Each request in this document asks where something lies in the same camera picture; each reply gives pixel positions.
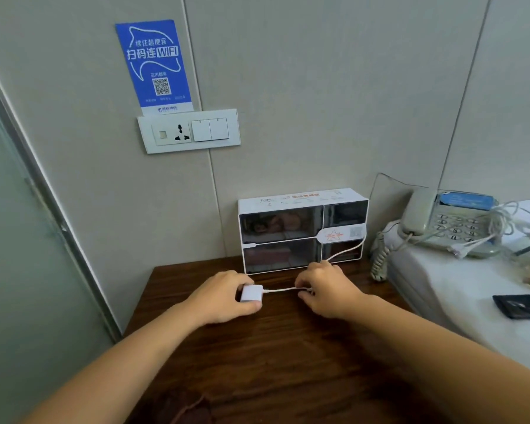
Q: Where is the person's left hand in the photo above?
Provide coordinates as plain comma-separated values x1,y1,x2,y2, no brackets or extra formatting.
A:
182,270,264,326

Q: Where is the person's right hand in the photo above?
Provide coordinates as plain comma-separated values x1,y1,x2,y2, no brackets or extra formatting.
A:
294,260,368,319

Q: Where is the white charger adapter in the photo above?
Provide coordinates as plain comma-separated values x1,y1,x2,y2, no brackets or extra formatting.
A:
240,284,266,304

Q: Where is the white charging cable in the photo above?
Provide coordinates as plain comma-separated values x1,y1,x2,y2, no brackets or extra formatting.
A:
261,236,366,295

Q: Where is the person's left forearm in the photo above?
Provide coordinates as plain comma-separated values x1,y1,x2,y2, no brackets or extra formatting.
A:
21,300,204,424

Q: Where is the person's right forearm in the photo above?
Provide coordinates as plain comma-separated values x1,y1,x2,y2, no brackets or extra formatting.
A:
348,292,530,424

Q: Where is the white compartment vending box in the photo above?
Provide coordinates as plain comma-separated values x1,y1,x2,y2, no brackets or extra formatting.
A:
237,187,370,275

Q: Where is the grey telephone handset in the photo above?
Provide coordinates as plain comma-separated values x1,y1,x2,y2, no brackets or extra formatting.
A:
398,187,440,237

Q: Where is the thin grey telephone line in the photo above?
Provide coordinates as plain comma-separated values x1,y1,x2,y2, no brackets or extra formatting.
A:
370,173,430,256

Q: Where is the grey desk telephone base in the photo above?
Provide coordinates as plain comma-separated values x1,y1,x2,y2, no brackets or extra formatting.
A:
413,190,505,259

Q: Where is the black smartphone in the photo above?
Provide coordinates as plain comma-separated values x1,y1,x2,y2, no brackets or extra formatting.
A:
492,294,530,320

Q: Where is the frosted glass door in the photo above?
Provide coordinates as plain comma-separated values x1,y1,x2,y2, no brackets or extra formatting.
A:
0,52,123,424

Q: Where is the grey coiled telephone cord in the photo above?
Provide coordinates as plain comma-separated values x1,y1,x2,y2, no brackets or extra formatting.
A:
370,231,413,282

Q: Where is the white socket and switch panel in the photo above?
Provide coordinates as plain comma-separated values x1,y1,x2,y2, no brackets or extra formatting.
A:
137,109,242,155

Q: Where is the tangled white cable bundle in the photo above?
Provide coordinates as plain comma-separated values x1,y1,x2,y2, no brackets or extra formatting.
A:
450,201,530,260

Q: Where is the blue wall sign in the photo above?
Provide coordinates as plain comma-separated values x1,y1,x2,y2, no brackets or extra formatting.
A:
115,19,194,116

